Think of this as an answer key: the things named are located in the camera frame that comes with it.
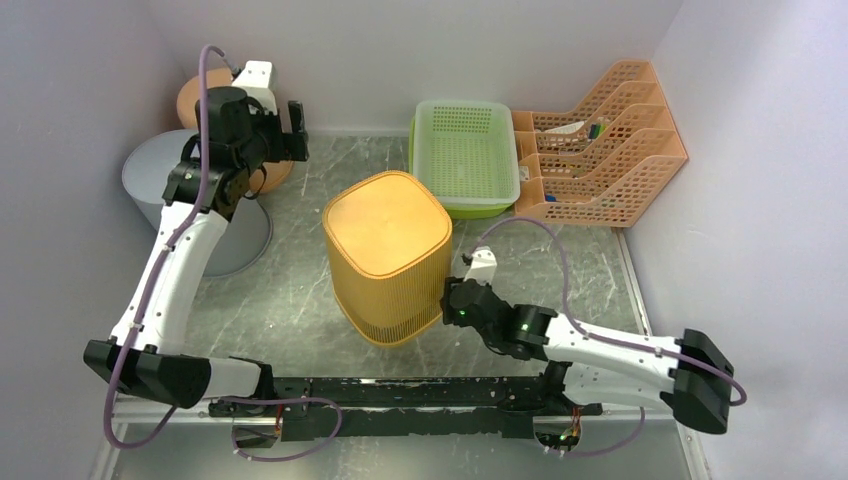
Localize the white perforated basket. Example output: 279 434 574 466
410 99 520 213

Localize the yellow slatted waste basket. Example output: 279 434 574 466
322 170 453 347

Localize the large orange plastic bucket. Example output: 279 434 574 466
175 68 294 194

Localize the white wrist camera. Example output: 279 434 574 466
231 60 278 115
462 246 497 286

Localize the black base bar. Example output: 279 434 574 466
207 374 602 442

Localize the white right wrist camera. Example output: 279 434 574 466
462 246 497 286

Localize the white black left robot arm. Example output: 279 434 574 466
83 86 309 416

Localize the grey plastic bin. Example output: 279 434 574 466
122 129 273 278

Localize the green tray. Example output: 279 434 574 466
407 117 512 220

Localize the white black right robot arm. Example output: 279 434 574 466
441 277 734 435

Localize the peach plastic file organizer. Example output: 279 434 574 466
512 59 688 228

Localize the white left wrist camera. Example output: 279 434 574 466
231 60 278 115

